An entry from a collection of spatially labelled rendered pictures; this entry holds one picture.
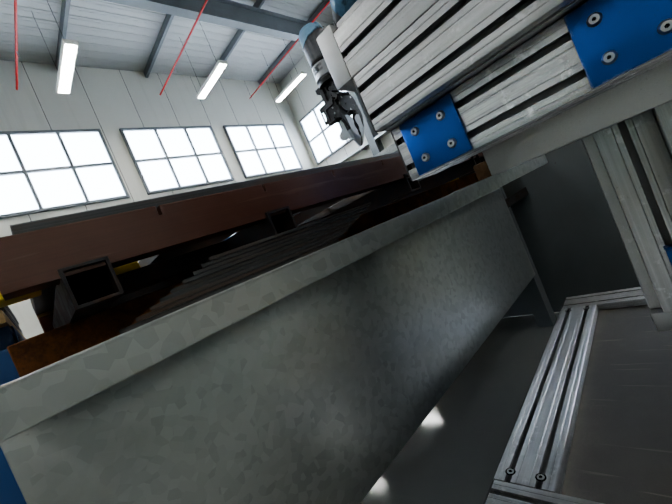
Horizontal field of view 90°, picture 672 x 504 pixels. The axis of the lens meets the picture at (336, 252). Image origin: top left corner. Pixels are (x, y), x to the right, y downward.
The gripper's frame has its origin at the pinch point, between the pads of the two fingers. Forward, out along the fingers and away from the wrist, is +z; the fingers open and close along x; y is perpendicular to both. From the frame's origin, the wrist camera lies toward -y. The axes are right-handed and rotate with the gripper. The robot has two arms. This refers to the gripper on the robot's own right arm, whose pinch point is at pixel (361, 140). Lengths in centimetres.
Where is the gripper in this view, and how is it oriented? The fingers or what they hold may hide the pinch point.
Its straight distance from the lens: 101.8
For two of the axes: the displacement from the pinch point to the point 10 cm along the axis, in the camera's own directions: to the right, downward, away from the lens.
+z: 3.9, 9.2, 0.3
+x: -6.7, 3.0, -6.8
